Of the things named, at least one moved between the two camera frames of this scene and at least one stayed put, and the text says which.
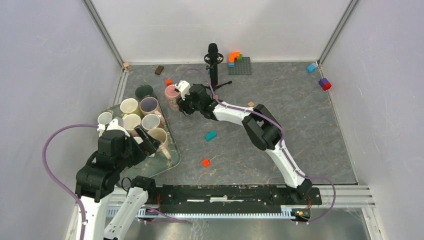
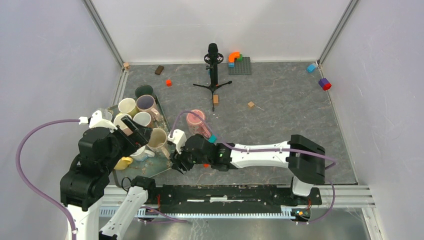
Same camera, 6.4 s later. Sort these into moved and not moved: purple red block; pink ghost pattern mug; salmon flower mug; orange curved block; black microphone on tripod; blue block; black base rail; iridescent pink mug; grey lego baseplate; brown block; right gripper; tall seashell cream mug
Moved: iridescent pink mug; pink ghost pattern mug; right gripper; salmon flower mug
Not moved: grey lego baseplate; brown block; purple red block; tall seashell cream mug; black microphone on tripod; orange curved block; black base rail; blue block
